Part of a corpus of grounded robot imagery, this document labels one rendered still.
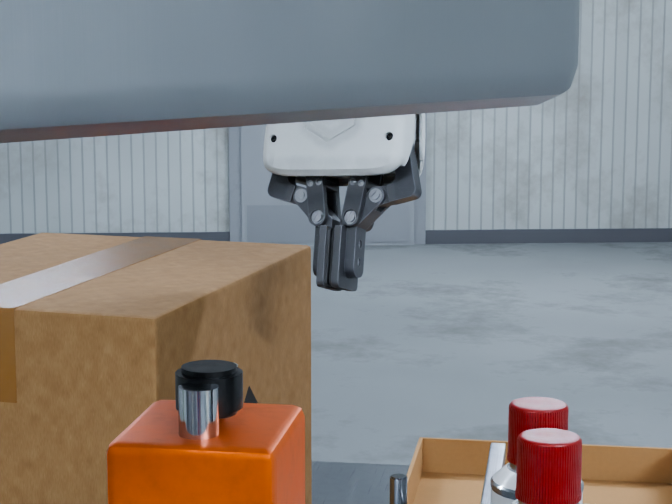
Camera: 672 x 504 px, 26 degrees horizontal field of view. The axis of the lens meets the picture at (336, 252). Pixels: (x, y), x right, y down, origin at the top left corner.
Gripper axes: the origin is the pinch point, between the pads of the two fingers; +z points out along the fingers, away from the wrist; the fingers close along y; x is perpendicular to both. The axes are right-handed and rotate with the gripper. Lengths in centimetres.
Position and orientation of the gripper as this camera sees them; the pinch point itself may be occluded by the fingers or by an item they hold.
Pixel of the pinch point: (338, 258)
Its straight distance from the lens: 95.9
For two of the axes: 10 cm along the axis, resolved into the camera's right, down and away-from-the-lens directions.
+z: -0.7, 9.9, -1.2
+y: 9.1, 0.1, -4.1
